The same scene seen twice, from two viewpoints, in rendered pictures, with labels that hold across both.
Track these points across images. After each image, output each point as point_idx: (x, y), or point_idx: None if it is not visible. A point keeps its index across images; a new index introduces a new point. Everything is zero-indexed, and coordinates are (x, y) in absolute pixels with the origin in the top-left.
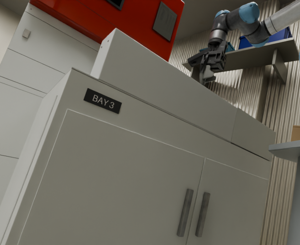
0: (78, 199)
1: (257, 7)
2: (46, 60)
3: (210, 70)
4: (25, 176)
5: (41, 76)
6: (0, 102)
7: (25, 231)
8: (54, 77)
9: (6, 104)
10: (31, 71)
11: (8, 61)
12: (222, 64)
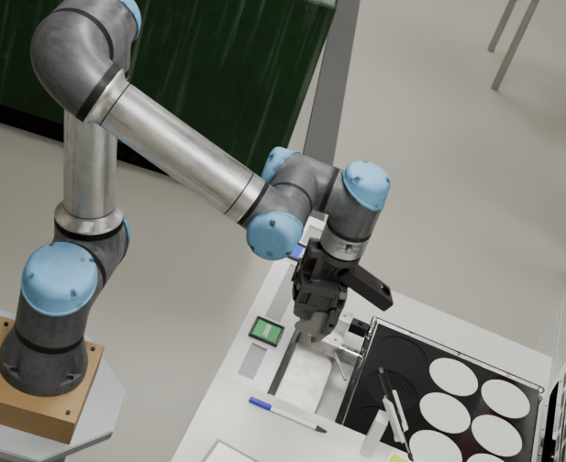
0: None
1: (268, 158)
2: None
3: None
4: None
5: None
6: (541, 345)
7: None
8: None
9: (540, 350)
10: None
11: None
12: (292, 291)
